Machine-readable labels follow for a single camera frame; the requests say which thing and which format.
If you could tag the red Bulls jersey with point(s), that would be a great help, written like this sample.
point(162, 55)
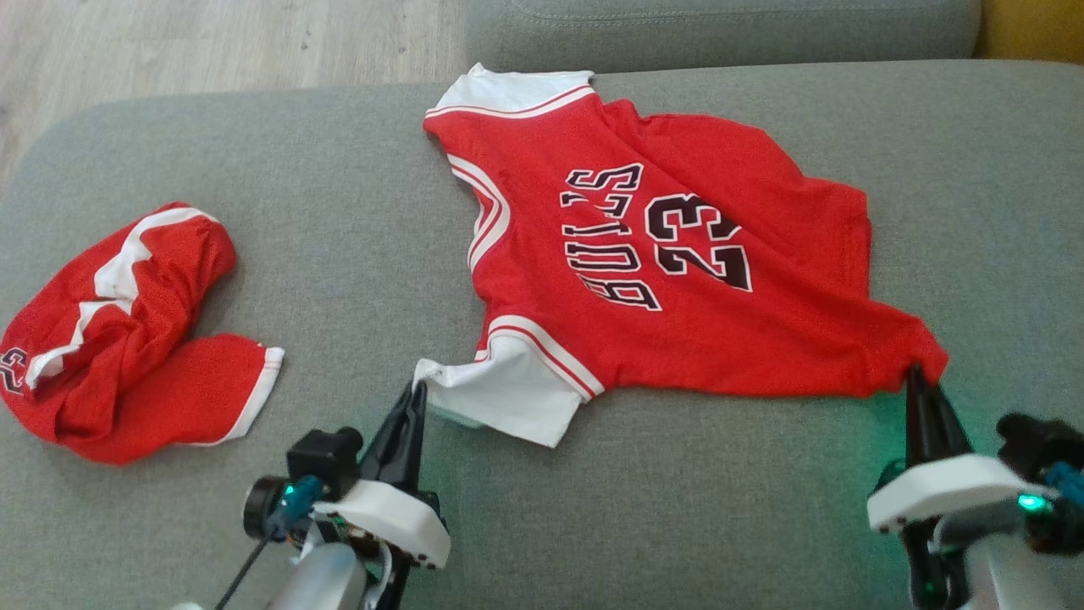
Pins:
point(593, 356)

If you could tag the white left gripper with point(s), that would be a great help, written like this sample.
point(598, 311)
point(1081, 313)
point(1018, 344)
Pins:
point(389, 517)

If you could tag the red shorts with white stripes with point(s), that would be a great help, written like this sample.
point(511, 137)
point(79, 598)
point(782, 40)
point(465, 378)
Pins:
point(169, 398)

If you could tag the yellow sofa cushion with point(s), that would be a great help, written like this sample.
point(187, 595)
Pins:
point(1033, 30)

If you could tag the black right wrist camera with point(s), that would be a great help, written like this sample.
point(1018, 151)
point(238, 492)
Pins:
point(1046, 445)

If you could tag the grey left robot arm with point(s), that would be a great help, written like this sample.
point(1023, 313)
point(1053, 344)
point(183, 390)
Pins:
point(322, 585)

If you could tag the grey sofa back cushion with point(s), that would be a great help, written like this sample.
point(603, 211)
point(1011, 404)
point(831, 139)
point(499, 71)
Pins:
point(720, 34)

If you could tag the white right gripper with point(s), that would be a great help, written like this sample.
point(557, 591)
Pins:
point(948, 491)

